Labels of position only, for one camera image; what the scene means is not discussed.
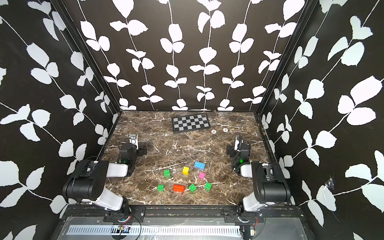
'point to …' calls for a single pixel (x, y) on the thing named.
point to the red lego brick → (178, 188)
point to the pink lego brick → (202, 175)
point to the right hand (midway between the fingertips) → (236, 141)
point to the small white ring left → (213, 131)
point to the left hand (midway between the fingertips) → (137, 140)
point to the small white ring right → (225, 130)
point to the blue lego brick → (199, 165)
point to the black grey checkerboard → (190, 123)
